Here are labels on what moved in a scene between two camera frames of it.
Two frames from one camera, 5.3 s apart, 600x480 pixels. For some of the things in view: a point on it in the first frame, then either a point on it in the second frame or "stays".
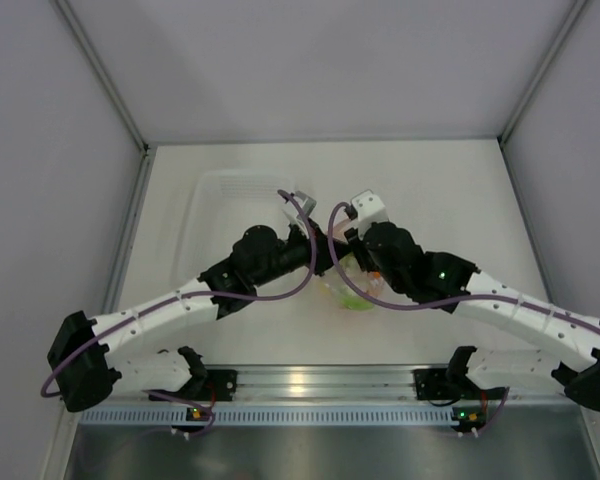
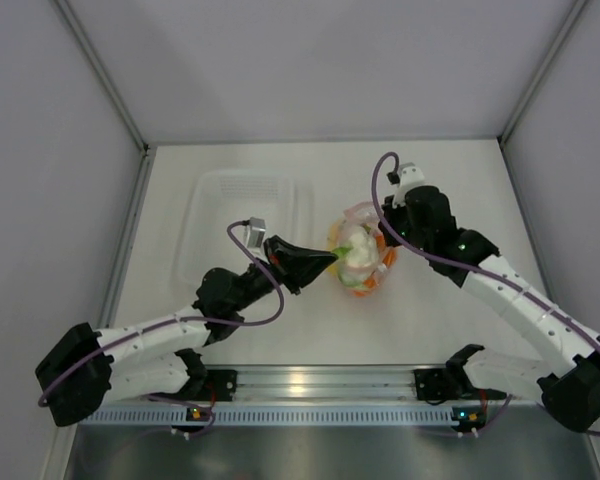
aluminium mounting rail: x=331 y=384 stays
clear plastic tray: x=222 y=204 stays
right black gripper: x=359 y=249 to x=392 y=213
